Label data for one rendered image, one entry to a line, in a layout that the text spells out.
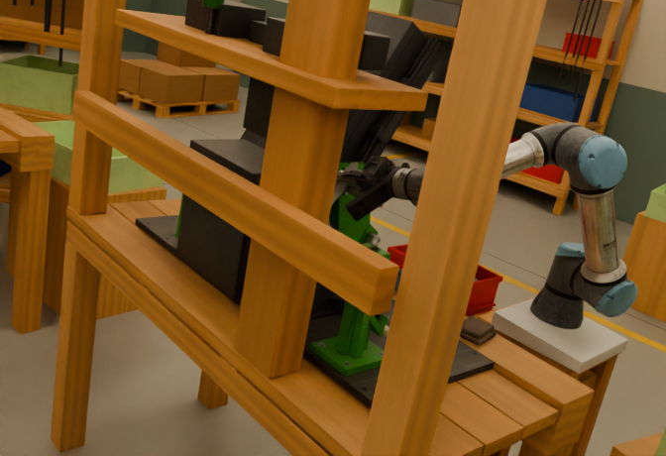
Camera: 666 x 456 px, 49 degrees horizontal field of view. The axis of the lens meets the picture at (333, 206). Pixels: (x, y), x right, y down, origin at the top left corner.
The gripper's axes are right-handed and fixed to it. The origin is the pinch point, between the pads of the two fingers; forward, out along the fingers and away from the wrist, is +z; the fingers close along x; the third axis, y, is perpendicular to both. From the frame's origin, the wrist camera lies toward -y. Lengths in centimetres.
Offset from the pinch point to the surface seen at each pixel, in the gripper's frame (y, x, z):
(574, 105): 366, -307, 223
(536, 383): -14, -49, -44
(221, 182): -26.1, 28.6, -5.0
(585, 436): 0, -111, -27
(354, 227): -3.4, -13.2, 1.9
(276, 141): -16.1, 31.7, -17.9
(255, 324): -44.1, 2.9, -10.4
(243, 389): -55, -9, -6
